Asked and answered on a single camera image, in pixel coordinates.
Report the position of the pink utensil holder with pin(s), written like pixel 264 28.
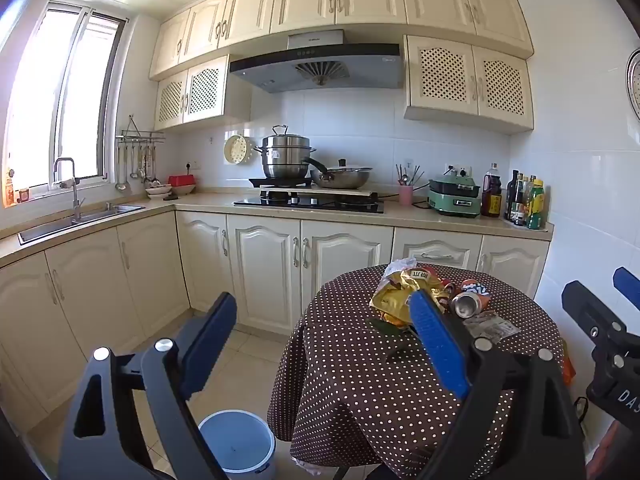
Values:
pixel 405 195

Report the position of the large cream lattice cabinet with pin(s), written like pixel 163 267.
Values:
pixel 470 82

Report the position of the light blue plastic bin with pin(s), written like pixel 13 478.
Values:
pixel 235 440

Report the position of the green electric cooker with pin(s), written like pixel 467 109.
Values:
pixel 452 197

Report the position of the yellow snack bag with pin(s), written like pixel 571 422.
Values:
pixel 395 295

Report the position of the crushed orange drink can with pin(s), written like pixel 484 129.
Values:
pixel 467 304

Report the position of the metal wall utensil rack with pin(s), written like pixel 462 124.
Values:
pixel 140 136

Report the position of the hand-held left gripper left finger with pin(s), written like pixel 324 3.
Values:
pixel 210 340

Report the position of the orange bag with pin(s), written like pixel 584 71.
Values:
pixel 568 365

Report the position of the steel sink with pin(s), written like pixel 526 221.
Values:
pixel 75 225

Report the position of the grey range hood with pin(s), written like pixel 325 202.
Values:
pixel 315 67

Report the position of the steel wok with lid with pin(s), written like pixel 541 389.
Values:
pixel 345 176

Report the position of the brown dotted tablecloth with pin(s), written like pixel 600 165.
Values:
pixel 360 400

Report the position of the red box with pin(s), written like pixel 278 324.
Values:
pixel 181 180

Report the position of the small cream lattice cabinet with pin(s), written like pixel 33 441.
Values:
pixel 200 92

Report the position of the sliding window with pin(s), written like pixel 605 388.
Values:
pixel 65 100

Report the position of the cream round perforated tray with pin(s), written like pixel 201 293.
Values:
pixel 236 150

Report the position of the cream lower cabinets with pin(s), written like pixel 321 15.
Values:
pixel 260 265

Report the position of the green yellow bottle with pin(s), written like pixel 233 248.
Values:
pixel 536 207

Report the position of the clear plastic wrapper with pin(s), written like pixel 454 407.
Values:
pixel 492 327

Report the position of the wooden board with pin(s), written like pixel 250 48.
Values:
pixel 320 191

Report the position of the steel steamer pot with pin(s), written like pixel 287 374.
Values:
pixel 285 155

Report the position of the row of hanging utensils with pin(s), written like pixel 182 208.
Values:
pixel 134 165

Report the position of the round hanging metal lid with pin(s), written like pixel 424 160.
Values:
pixel 634 85

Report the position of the black induction cooker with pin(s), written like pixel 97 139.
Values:
pixel 277 182

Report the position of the large cooking oil bottle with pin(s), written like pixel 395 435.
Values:
pixel 491 195

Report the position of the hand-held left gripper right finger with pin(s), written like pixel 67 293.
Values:
pixel 440 345

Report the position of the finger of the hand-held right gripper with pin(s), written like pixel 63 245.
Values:
pixel 629 285
pixel 592 317

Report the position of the cream upper cabinet row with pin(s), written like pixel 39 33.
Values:
pixel 350 0

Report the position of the black gas stove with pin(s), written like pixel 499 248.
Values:
pixel 310 204

